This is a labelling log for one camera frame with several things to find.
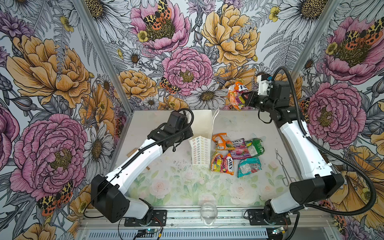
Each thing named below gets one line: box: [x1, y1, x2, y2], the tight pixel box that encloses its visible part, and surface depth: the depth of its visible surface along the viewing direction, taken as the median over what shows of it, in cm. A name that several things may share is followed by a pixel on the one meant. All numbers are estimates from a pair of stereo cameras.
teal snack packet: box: [237, 157, 262, 178], surface depth 87 cm
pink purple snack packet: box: [229, 138, 252, 160], surface depth 98 cm
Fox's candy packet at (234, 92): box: [228, 81, 248, 111], surface depth 72 cm
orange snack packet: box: [212, 133, 235, 151], surface depth 99 cm
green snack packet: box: [245, 138, 265, 157], surface depth 96 cm
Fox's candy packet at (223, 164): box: [210, 151, 234, 176], surface depth 91 cm
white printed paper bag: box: [189, 108, 220, 167], surface depth 83 cm
